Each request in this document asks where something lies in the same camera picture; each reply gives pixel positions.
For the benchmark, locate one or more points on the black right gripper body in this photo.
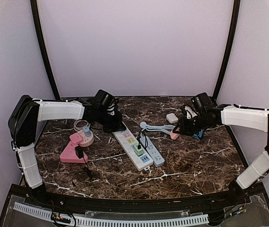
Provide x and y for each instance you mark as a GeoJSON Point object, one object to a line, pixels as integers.
{"type": "Point", "coordinates": [192, 127]}

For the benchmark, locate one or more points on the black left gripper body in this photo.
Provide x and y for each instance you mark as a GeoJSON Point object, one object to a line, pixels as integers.
{"type": "Point", "coordinates": [110, 124]}

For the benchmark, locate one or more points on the blue cube adapter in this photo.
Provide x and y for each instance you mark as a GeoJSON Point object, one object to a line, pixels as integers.
{"type": "Point", "coordinates": [199, 135]}

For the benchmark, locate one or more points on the white square adapter plug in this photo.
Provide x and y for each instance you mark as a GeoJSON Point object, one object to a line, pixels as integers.
{"type": "Point", "coordinates": [171, 118]}

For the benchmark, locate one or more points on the pink adapter plug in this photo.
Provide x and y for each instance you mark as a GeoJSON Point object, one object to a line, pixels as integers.
{"type": "Point", "coordinates": [174, 134]}

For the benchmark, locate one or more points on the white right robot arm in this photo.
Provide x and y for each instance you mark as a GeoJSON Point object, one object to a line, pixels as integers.
{"type": "Point", "coordinates": [251, 119]}

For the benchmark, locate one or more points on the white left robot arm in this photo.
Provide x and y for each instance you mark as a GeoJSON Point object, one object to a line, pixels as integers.
{"type": "Point", "coordinates": [23, 128]}

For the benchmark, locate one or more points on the pink round power socket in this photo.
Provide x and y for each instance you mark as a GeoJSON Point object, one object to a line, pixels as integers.
{"type": "Point", "coordinates": [87, 136]}

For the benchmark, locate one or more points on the green adapter plug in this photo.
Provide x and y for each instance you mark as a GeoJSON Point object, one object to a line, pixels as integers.
{"type": "Point", "coordinates": [138, 149]}

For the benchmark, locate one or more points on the white long power strip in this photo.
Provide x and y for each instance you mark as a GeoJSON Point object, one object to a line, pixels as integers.
{"type": "Point", "coordinates": [126, 139]}

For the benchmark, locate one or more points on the pink cube adapter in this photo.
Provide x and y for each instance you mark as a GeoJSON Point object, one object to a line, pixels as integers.
{"type": "Point", "coordinates": [76, 138]}

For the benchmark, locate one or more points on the pink triangular power strip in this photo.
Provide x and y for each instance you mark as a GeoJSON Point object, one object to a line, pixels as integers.
{"type": "Point", "coordinates": [69, 155]}

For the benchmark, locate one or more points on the light blue power strip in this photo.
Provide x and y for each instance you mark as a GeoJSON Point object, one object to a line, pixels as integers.
{"type": "Point", "coordinates": [147, 144]}

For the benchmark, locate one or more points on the black charger with cable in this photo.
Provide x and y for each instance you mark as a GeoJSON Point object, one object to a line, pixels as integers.
{"type": "Point", "coordinates": [84, 168]}

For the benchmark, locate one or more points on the white slotted cable duct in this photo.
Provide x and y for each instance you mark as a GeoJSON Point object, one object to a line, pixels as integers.
{"type": "Point", "coordinates": [113, 219]}

